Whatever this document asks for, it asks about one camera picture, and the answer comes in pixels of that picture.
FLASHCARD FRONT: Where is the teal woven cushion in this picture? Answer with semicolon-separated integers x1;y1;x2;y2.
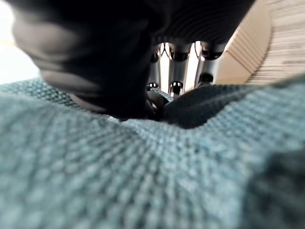
0;74;305;229

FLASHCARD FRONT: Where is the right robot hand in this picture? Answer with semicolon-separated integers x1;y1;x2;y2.
6;0;258;121

